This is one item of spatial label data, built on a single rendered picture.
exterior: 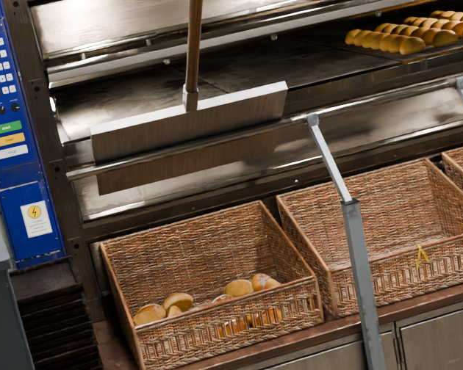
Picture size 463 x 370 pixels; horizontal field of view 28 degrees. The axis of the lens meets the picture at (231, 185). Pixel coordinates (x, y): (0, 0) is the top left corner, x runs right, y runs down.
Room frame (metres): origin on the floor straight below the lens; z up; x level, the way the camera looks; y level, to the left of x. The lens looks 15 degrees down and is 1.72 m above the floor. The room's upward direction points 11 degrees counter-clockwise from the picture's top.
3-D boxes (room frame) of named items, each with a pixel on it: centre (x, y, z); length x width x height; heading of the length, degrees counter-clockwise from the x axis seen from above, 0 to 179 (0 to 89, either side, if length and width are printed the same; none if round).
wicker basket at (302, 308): (2.64, 0.13, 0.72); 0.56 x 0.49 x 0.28; 103
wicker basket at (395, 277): (2.77, -0.45, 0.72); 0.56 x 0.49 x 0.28; 101
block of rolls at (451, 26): (3.58, -0.86, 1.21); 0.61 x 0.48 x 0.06; 12
